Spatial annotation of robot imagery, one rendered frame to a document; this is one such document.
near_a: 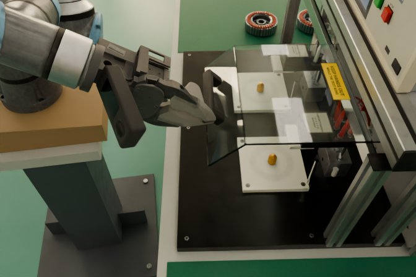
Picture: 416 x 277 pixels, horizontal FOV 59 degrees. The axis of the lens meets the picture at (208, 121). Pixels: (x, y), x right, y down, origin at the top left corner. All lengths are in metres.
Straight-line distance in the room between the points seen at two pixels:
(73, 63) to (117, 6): 2.44
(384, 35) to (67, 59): 0.48
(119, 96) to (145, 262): 1.16
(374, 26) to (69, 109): 0.72
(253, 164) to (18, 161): 0.58
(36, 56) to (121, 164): 1.38
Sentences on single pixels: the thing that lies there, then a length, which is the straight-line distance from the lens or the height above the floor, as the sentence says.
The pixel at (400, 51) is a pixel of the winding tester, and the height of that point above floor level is 1.16.
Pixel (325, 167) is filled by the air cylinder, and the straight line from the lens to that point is 0.89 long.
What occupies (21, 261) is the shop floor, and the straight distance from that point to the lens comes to 1.77.
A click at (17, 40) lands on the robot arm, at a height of 1.22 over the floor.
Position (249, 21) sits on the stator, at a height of 0.79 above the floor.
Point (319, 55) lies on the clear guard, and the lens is 0.73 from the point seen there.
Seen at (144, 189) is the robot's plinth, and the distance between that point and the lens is 1.75.
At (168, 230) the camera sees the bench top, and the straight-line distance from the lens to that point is 0.83.
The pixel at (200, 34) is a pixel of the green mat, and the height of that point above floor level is 0.75.
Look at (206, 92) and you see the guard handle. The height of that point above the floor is 1.06.
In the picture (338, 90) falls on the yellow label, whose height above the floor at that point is 1.07.
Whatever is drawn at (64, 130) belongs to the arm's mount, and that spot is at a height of 0.81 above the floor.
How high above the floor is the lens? 1.50
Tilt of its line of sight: 49 degrees down
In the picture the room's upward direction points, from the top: straight up
